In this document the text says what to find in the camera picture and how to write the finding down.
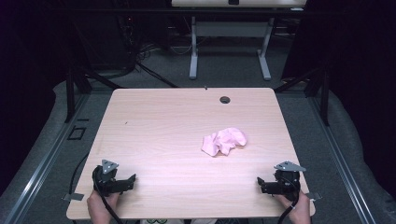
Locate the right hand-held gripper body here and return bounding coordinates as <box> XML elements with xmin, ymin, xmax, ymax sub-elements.
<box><xmin>273</xmin><ymin>161</ymin><xmax>307</xmax><ymax>201</ymax></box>

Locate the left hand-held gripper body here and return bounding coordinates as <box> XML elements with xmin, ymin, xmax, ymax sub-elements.
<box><xmin>92</xmin><ymin>159</ymin><xmax>126</xmax><ymax>197</ymax></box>

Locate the person's left hand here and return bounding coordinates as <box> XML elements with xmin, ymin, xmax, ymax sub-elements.
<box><xmin>87</xmin><ymin>189</ymin><xmax>121</xmax><ymax>224</ymax></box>

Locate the person's right hand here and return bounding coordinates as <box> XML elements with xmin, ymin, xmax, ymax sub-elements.
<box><xmin>274</xmin><ymin>189</ymin><xmax>312</xmax><ymax>224</ymax></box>

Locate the dark equipment cabinet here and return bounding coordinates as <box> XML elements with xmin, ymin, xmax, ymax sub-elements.
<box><xmin>71</xmin><ymin>12</ymin><xmax>138</xmax><ymax>71</ymax></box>

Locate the white desk with metal legs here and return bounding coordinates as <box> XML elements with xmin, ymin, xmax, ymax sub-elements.
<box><xmin>171</xmin><ymin>0</ymin><xmax>308</xmax><ymax>81</ymax></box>

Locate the left hand-held gripper cable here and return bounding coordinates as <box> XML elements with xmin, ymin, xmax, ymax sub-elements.
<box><xmin>92</xmin><ymin>174</ymin><xmax>124</xmax><ymax>224</ymax></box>

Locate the hand-held gripper cable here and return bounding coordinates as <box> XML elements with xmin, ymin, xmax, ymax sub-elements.
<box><xmin>276</xmin><ymin>178</ymin><xmax>302</xmax><ymax>224</ymax></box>
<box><xmin>92</xmin><ymin>174</ymin><xmax>124</xmax><ymax>224</ymax></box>

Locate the right hand-held gripper cable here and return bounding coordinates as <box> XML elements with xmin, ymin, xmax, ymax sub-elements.
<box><xmin>276</xmin><ymin>178</ymin><xmax>302</xmax><ymax>224</ymax></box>

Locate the grey metal table bracket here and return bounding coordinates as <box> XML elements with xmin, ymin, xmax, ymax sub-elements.
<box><xmin>62</xmin><ymin>192</ymin><xmax>85</xmax><ymax>202</ymax></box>
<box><xmin>304</xmin><ymin>191</ymin><xmax>323</xmax><ymax>202</ymax></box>

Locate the black floor cable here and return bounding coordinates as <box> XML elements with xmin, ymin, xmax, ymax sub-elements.
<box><xmin>68</xmin><ymin>152</ymin><xmax>91</xmax><ymax>196</ymax></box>

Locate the aluminium floor rail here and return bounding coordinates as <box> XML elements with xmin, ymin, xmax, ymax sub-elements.
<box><xmin>307</xmin><ymin>92</ymin><xmax>376</xmax><ymax>224</ymax></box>
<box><xmin>3</xmin><ymin>92</ymin><xmax>91</xmax><ymax>224</ymax></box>

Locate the black metal frame stand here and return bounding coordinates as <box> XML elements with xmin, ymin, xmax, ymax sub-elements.
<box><xmin>64</xmin><ymin>63</ymin><xmax>124</xmax><ymax>124</ymax></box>
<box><xmin>274</xmin><ymin>66</ymin><xmax>331</xmax><ymax>127</ymax></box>

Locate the bundle of floor cables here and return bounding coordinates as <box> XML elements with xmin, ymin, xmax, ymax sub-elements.
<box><xmin>134</xmin><ymin>41</ymin><xmax>194</xmax><ymax>89</ymax></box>

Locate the black horizontal frame bar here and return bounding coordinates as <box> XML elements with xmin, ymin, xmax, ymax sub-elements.
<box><xmin>46</xmin><ymin>7</ymin><xmax>396</xmax><ymax>16</ymax></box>

